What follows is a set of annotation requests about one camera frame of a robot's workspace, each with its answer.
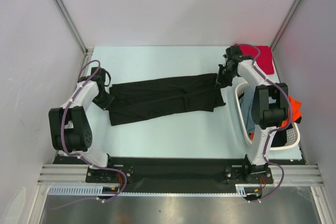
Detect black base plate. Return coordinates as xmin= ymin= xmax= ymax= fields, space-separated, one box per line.
xmin=53 ymin=156 xmax=306 ymax=193

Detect orange t shirt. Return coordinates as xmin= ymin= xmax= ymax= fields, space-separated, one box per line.
xmin=248 ymin=95 xmax=302 ymax=140

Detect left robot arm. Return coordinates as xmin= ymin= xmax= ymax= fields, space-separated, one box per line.
xmin=48 ymin=67 xmax=116 ymax=182

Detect white laundry basket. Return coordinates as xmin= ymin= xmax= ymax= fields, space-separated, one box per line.
xmin=235 ymin=82 xmax=300 ymax=151

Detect grey blue t shirt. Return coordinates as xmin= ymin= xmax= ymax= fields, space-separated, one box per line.
xmin=239 ymin=93 xmax=255 ymax=134

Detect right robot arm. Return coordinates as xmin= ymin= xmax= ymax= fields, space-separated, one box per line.
xmin=215 ymin=45 xmax=292 ymax=183

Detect white cable duct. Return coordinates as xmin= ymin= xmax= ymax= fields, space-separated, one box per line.
xmin=48 ymin=185 xmax=260 ymax=197

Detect black garment in basket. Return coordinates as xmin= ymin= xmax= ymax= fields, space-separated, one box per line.
xmin=271 ymin=122 xmax=301 ymax=150

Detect aluminium frame rail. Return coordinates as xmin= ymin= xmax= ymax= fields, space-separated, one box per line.
xmin=37 ymin=164 xmax=324 ymax=187

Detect black t shirt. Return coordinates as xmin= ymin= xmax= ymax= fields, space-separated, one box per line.
xmin=109 ymin=73 xmax=226 ymax=126

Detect folded red t shirt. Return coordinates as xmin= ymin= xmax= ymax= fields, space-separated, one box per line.
xmin=234 ymin=44 xmax=275 ymax=75

